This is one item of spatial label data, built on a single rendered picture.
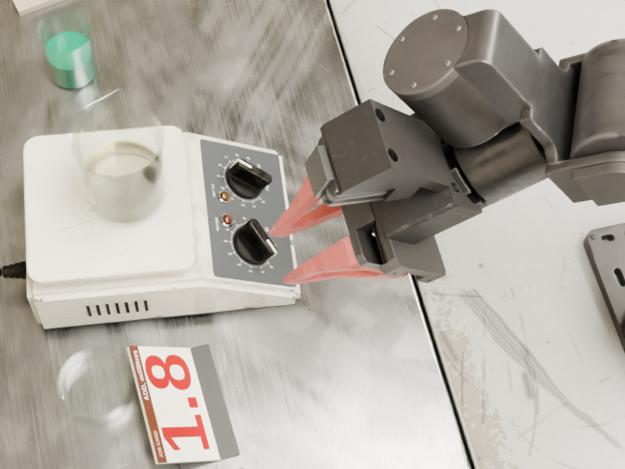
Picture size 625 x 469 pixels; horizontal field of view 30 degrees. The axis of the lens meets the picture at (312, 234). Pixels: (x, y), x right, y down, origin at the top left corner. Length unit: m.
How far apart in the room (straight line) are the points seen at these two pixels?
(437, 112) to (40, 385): 0.40
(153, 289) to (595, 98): 0.35
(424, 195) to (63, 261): 0.28
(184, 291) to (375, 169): 0.26
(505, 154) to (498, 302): 0.26
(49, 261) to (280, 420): 0.21
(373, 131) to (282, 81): 0.37
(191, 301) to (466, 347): 0.22
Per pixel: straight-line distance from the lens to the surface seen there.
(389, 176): 0.65
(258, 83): 1.01
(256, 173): 0.90
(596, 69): 0.68
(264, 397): 0.89
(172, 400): 0.87
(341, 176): 0.65
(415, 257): 0.74
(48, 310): 0.87
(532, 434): 0.91
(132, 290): 0.85
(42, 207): 0.86
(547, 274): 0.96
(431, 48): 0.66
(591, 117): 0.66
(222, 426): 0.88
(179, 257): 0.84
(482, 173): 0.70
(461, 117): 0.66
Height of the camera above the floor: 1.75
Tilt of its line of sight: 64 degrees down
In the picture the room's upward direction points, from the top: 8 degrees clockwise
